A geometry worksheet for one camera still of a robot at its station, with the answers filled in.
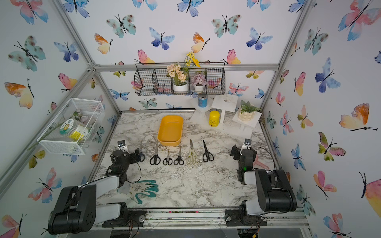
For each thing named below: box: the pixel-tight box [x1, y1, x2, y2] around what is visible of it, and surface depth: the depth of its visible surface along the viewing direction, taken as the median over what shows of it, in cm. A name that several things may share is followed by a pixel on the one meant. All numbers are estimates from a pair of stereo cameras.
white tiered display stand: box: [190, 93, 262, 139], surface depth 106 cm
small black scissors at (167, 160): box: [162, 148, 173, 166], surface depth 96 cm
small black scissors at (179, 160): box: [173, 140, 185, 166], surface depth 95 cm
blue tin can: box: [197, 92, 208, 108], surface depth 101 cm
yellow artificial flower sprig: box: [184, 51, 201, 70], surface depth 85 cm
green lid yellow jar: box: [59, 118, 89, 143], surface depth 66 cm
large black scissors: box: [202, 139, 214, 163], surface depth 98 cm
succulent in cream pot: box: [238, 100, 262, 122], surface depth 91 cm
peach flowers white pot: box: [166, 63, 189, 92], surface depth 85 cm
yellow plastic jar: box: [208, 110, 220, 128], surface depth 106 cm
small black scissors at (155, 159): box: [149, 141, 161, 166], surface depth 96 cm
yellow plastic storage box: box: [157, 115, 184, 147], surface depth 113 cm
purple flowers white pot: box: [190, 72, 208, 92], surface depth 91 cm
